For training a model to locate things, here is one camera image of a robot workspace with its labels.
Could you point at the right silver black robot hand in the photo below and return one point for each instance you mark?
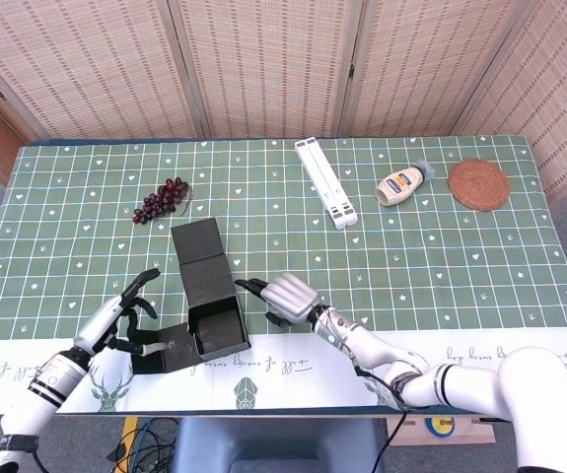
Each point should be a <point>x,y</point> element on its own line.
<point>293,298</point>

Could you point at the round woven brown coaster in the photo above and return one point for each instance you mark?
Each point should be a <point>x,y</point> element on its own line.
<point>479,184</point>

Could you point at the cream mayonnaise squeeze bottle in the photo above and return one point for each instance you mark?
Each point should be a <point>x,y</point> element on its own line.
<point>401,184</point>

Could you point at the black foldable cardboard box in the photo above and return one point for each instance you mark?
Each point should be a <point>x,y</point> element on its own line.
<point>204,281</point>

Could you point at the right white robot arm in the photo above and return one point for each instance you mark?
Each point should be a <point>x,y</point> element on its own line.
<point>386,355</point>

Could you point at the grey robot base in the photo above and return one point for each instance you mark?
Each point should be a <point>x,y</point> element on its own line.
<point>273,443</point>

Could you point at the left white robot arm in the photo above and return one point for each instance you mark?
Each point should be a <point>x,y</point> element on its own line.
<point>51,384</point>

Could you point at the wooden board under table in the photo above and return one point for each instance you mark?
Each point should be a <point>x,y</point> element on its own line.
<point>465,434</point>

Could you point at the bamboo folding screen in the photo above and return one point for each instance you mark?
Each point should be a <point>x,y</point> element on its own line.
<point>263,64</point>

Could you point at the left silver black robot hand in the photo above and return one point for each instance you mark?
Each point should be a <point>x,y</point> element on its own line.
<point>98,325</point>

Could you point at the white folding laptop stand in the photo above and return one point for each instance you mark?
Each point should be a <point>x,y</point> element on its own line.
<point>325,182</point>

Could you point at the blue yellow round disc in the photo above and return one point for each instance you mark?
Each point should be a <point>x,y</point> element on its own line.
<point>440,426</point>

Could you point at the dark red grape bunch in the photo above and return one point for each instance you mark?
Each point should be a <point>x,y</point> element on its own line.
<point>162,199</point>

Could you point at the green white deer tablecloth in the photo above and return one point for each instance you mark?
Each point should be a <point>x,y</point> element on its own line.
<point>411,276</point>

